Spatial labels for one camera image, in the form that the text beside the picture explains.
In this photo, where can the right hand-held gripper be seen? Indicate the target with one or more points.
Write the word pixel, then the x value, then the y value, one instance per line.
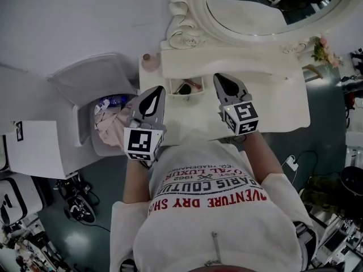
pixel 244 118

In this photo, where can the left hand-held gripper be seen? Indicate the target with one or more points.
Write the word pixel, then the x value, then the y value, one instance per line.
pixel 139 143

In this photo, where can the red-handled tool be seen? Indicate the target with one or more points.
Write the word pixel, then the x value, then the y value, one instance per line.
pixel 197 87

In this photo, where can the white organizer tray with items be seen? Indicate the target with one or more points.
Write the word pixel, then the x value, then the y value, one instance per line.
pixel 196 95

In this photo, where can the thin metal rod tool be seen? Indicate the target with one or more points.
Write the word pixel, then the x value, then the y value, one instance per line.
pixel 178 89

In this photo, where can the person's left forearm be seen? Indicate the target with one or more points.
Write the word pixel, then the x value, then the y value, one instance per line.
pixel 136 183

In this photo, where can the person's right forearm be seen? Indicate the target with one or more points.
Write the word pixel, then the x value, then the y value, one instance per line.
pixel 263 154

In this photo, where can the blue shiny wrapper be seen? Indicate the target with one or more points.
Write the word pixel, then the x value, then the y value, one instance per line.
pixel 112 101

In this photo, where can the pink cloth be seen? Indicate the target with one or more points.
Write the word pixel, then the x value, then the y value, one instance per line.
pixel 110 126

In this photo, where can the pink bottle with round cap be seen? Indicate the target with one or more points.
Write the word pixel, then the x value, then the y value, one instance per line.
pixel 151 64

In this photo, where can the wooden chair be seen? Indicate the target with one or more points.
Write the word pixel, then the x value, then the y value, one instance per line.
pixel 312 68

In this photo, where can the white power adapter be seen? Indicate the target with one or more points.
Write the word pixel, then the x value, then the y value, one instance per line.
pixel 291 162

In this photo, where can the pink flower bouquet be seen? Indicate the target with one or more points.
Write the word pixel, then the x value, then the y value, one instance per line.
pixel 326 51

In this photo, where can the white cardboard box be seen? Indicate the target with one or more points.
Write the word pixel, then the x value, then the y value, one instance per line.
pixel 37 152

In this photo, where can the black bag with white logo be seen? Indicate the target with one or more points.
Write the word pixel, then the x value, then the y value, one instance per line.
pixel 80 210

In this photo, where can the camouflage bag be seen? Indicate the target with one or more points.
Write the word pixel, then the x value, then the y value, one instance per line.
pixel 320 191

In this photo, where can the white printed t-shirt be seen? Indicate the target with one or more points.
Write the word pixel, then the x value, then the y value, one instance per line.
pixel 212 231

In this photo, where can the white black-trimmed case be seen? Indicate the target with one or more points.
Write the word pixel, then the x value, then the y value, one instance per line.
pixel 20 200

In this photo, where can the oval mirror with ornate frame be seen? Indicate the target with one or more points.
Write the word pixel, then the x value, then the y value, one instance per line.
pixel 198 16

